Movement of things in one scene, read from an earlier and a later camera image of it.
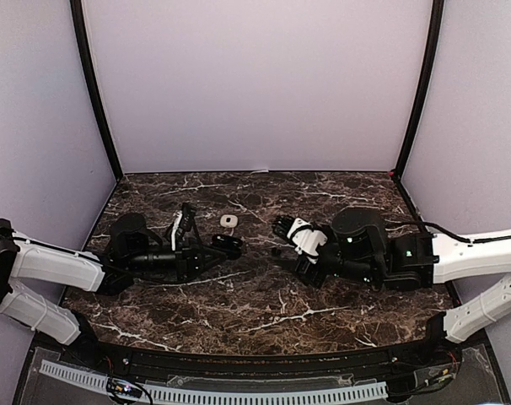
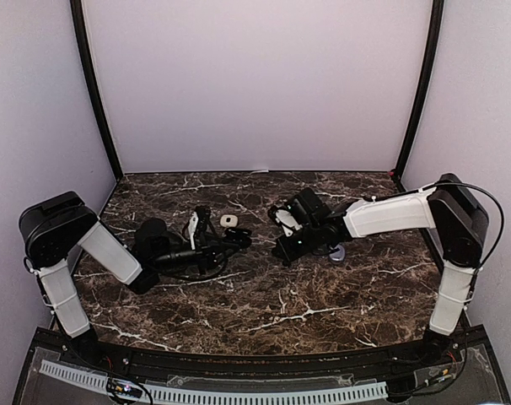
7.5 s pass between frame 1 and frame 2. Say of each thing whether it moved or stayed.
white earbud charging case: stayed
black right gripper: moved
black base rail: stayed
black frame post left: stayed
